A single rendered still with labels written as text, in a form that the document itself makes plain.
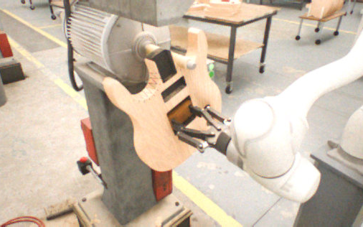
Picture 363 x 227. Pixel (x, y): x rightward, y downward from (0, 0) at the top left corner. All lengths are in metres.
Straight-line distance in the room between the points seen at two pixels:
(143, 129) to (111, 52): 0.26
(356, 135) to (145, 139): 0.90
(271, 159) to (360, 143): 0.88
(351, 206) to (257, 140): 1.05
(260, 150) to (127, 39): 0.55
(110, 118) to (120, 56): 0.34
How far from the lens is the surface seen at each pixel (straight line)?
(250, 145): 0.46
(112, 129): 1.15
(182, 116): 0.83
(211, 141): 0.72
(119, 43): 0.85
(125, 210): 1.48
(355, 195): 1.42
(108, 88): 0.67
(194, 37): 0.80
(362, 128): 1.32
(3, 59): 4.30
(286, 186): 0.62
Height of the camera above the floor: 1.51
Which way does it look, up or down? 31 degrees down
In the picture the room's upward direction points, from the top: straight up
